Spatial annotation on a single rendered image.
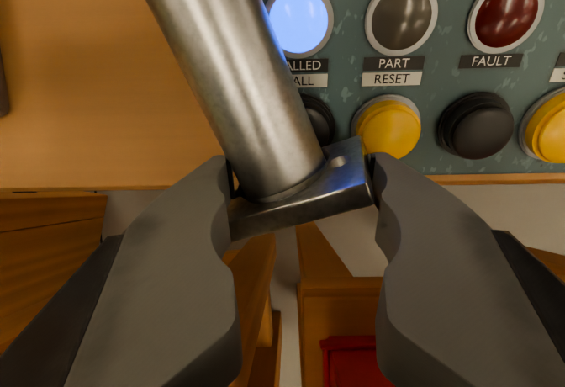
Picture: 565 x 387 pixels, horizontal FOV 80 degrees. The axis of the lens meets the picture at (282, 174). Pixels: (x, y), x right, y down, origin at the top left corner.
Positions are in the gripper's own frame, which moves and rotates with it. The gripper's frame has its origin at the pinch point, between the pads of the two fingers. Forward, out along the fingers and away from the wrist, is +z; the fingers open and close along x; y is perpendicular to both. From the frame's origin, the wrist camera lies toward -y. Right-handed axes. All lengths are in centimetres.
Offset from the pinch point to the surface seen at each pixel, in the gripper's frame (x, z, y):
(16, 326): -31.6, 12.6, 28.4
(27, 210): -59, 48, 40
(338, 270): 4.6, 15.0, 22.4
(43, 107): -12.6, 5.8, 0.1
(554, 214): 80, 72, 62
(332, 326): 2.7, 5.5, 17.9
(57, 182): -11.9, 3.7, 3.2
